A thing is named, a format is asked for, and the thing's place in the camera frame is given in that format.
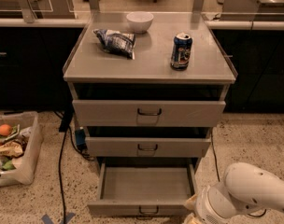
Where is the black cable left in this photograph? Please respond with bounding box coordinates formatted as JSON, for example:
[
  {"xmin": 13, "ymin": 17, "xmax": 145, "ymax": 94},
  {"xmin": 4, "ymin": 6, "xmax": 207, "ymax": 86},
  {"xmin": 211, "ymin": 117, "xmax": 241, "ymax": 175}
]
[{"xmin": 53, "ymin": 110, "xmax": 92, "ymax": 224}]

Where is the grey drawer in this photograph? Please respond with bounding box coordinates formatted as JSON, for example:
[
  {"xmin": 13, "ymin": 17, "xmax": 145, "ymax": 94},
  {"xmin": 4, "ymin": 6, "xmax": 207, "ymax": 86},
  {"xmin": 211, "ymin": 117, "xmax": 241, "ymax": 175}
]
[
  {"xmin": 73, "ymin": 100, "xmax": 225, "ymax": 127},
  {"xmin": 88, "ymin": 159, "xmax": 195, "ymax": 217},
  {"xmin": 86, "ymin": 137, "xmax": 211, "ymax": 158}
]

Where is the blue soda can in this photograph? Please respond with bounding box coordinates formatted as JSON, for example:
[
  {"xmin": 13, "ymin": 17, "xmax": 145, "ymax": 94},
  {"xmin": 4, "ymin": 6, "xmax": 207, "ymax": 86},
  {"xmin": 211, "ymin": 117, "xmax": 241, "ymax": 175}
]
[{"xmin": 170, "ymin": 33, "xmax": 192, "ymax": 70}]

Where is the blue power adapter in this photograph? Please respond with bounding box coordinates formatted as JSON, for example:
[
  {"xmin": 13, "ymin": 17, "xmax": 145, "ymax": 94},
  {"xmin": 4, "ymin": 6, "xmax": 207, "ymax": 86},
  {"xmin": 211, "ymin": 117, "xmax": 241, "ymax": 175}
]
[{"xmin": 75, "ymin": 129, "xmax": 86, "ymax": 150}]

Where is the white bowl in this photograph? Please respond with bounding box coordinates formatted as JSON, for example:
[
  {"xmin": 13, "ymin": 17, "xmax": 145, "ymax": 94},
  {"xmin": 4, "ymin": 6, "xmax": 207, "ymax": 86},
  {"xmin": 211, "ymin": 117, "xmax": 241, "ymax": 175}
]
[{"xmin": 126, "ymin": 11, "xmax": 154, "ymax": 34}]

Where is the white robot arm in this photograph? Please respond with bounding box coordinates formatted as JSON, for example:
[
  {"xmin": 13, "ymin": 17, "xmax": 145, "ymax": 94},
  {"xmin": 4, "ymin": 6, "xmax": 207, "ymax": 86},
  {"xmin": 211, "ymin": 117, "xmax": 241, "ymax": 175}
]
[{"xmin": 183, "ymin": 162, "xmax": 284, "ymax": 224}]

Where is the grey drawer cabinet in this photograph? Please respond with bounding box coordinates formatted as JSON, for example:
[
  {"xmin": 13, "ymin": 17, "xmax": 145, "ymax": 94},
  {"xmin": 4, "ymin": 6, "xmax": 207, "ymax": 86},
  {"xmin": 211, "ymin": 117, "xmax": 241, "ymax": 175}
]
[{"xmin": 64, "ymin": 12, "xmax": 235, "ymax": 166}]

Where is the clear plastic bin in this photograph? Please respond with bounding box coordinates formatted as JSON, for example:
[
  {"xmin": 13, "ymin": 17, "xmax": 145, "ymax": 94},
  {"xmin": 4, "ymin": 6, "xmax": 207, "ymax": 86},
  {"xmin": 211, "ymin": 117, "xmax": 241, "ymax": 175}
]
[{"xmin": 0, "ymin": 111, "xmax": 43, "ymax": 187}]

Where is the black cable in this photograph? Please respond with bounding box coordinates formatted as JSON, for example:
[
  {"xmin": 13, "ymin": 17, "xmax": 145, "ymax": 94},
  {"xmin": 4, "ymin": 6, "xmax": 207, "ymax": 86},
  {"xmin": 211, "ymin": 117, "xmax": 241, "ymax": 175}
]
[
  {"xmin": 53, "ymin": 110, "xmax": 92, "ymax": 224},
  {"xmin": 209, "ymin": 133, "xmax": 268, "ymax": 218}
]

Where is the grey top drawer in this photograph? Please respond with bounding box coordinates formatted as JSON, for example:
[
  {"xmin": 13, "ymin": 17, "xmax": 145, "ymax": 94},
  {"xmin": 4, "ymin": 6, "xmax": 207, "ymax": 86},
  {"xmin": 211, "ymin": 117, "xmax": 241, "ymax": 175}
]
[{"xmin": 73, "ymin": 100, "xmax": 225, "ymax": 127}]

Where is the grey middle drawer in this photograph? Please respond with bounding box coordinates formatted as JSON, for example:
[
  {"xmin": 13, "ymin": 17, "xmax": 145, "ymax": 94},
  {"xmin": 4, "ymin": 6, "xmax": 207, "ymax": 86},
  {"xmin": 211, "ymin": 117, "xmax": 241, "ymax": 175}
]
[{"xmin": 86, "ymin": 137, "xmax": 211, "ymax": 158}]

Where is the grey bottom drawer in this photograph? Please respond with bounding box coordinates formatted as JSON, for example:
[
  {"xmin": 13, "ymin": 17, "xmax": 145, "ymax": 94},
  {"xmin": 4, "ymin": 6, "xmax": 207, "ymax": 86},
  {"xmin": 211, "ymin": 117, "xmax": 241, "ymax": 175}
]
[{"xmin": 88, "ymin": 159, "xmax": 195, "ymax": 217}]

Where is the blue tape mark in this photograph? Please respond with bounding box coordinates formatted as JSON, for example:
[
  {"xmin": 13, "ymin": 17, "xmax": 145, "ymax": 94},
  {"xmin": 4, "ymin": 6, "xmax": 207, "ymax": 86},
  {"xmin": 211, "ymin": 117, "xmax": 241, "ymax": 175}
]
[{"xmin": 40, "ymin": 211, "xmax": 77, "ymax": 224}]

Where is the blue chip bag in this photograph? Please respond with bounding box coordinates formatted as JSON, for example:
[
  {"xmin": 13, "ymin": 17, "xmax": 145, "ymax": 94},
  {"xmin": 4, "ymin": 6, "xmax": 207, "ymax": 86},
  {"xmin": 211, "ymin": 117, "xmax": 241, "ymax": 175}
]
[{"xmin": 93, "ymin": 29, "xmax": 135, "ymax": 60}]

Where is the orange fruit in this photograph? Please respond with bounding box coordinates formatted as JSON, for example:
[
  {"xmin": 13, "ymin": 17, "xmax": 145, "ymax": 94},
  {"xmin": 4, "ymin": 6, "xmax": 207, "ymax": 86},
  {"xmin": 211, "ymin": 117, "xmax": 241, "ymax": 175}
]
[{"xmin": 0, "ymin": 124, "xmax": 13, "ymax": 136}]

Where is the black cable right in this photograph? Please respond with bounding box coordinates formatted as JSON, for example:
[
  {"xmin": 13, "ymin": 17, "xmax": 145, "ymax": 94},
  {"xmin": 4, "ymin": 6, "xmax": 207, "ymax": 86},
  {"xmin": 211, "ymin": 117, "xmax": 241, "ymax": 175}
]
[{"xmin": 209, "ymin": 133, "xmax": 268, "ymax": 218}]

